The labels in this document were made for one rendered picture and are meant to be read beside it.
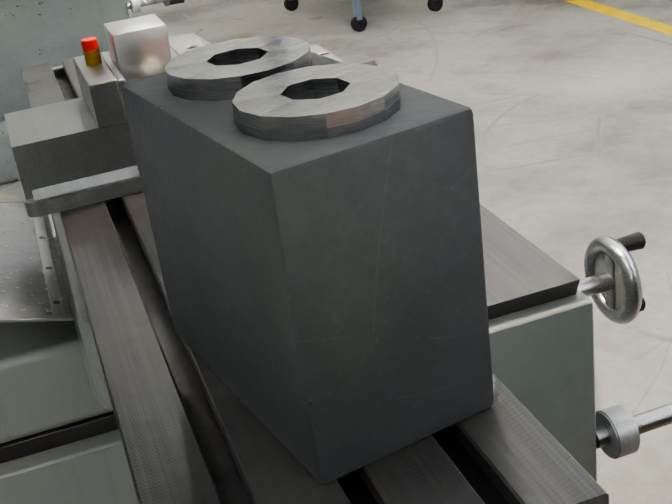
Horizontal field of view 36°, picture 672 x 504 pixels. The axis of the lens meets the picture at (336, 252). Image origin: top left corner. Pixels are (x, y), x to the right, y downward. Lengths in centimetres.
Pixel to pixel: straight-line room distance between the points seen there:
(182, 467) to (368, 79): 25
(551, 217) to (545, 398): 188
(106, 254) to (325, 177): 43
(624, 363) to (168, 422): 181
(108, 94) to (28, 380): 28
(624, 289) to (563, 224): 169
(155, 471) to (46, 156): 47
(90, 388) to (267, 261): 53
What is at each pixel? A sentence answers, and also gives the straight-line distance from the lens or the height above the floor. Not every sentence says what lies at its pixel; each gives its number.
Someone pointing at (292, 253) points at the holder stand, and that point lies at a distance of 51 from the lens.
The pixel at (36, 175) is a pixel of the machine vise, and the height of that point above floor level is 97.
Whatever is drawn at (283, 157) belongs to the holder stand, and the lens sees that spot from 51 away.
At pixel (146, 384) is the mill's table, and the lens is 71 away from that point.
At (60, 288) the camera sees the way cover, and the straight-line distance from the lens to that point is 105.
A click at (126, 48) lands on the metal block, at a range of 103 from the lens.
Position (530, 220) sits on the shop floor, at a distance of 307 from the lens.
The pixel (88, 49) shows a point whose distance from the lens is 107.
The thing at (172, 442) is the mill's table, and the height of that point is 93.
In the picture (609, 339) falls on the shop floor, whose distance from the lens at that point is 248.
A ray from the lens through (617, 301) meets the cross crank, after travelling 139.
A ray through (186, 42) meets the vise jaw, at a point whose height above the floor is 104.
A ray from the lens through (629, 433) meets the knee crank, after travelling 129.
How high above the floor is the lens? 129
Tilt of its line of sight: 26 degrees down
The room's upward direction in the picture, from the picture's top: 8 degrees counter-clockwise
